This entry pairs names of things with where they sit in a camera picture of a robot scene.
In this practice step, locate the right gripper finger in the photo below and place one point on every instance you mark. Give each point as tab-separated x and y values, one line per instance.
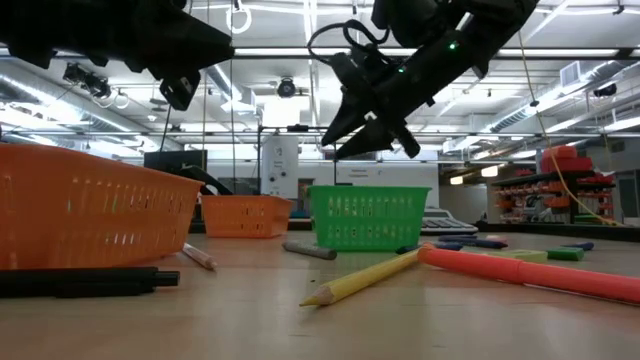
347	125
370	140

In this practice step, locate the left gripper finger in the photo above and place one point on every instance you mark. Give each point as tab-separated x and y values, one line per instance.
200	45

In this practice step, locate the green plastic basket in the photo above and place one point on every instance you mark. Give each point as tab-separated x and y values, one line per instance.
367	220

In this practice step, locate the yellow pencil orange cap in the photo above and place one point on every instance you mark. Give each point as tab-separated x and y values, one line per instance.
360	279

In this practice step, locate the pink eraser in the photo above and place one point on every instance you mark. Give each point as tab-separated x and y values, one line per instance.
497	239

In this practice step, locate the yellow green eraser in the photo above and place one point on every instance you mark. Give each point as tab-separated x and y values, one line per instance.
522	256

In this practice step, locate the white pencil yellow eraser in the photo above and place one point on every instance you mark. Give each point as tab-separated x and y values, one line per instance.
200	256

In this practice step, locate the orange highlighter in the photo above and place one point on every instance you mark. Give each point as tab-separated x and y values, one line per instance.
525	272

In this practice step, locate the purple eraser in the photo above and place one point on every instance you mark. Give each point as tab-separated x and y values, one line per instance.
580	246

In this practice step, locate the black pen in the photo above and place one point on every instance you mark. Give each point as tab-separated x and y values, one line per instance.
75	282

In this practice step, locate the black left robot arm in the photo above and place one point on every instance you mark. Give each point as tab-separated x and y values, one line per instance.
25	30

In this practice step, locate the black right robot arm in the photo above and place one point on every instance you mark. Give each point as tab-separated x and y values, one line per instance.
480	25

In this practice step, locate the shelf with red bins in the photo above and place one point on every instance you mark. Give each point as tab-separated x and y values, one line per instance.
555	195

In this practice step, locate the white equipment cabinet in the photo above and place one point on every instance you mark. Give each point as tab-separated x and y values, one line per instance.
280	165

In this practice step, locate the white desk calculator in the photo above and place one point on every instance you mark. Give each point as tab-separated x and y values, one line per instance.
442	224

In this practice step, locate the black monitor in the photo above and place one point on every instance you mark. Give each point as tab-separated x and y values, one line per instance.
175	160

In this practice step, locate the orange plastic basket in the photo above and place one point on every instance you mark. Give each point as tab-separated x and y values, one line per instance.
245	217
90	210

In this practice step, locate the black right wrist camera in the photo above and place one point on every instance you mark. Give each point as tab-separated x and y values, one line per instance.
357	67

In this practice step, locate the black round overhead camera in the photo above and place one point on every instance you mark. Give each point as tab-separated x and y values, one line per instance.
286	88

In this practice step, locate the black metal table frame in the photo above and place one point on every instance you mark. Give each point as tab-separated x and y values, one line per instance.
550	230

